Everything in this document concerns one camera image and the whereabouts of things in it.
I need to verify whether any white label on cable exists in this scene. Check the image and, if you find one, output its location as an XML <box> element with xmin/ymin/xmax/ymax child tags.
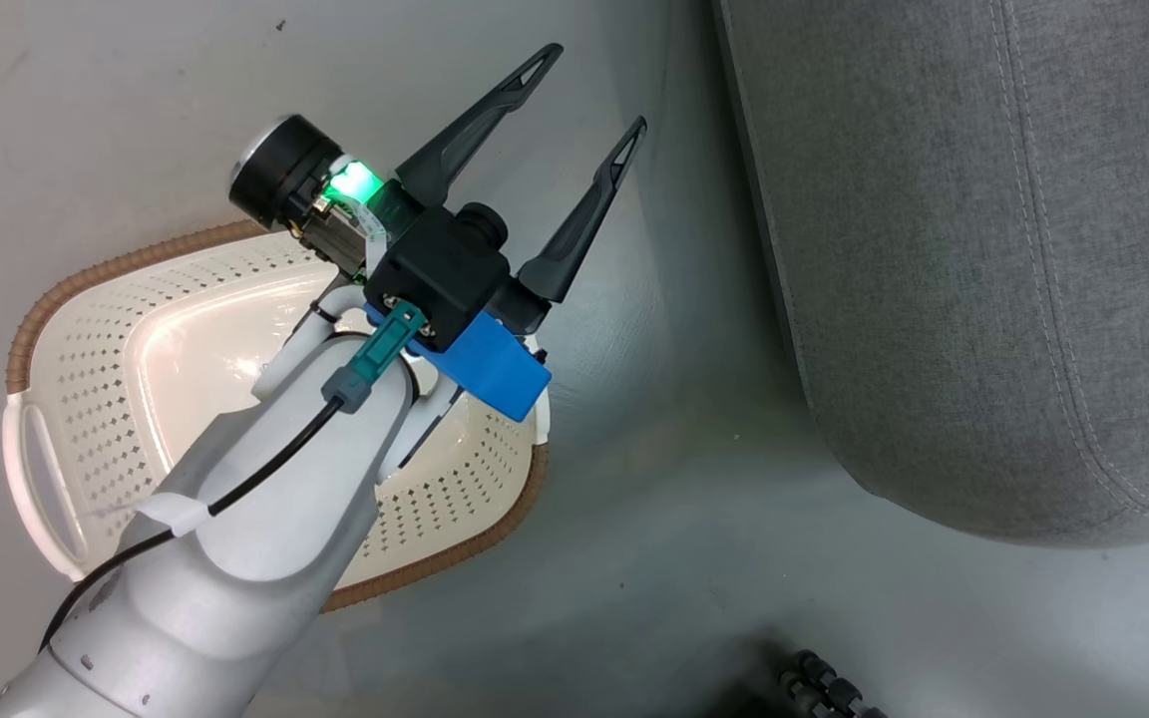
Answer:
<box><xmin>135</xmin><ymin>493</ymin><xmax>209</xmax><ymax>540</ymax></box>

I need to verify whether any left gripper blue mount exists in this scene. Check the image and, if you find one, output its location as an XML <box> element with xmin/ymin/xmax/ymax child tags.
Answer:
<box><xmin>227</xmin><ymin>43</ymin><xmax>648</xmax><ymax>421</ymax></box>

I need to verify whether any grey fabric sofa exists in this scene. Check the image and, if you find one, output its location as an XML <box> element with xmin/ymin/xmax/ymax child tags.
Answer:
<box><xmin>711</xmin><ymin>0</ymin><xmax>1149</xmax><ymax>548</ymax></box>

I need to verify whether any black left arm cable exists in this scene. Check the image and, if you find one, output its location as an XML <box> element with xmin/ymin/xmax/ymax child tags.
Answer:
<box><xmin>36</xmin><ymin>303</ymin><xmax>429</xmax><ymax>656</ymax></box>

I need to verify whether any cream perforated laundry basket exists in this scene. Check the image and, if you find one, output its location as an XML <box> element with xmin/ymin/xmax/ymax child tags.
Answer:
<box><xmin>2</xmin><ymin>219</ymin><xmax>552</xmax><ymax>612</ymax></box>

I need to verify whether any black ribbed object on floor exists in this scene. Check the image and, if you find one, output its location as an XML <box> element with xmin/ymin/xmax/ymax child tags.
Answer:
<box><xmin>777</xmin><ymin>648</ymin><xmax>887</xmax><ymax>718</ymax></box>

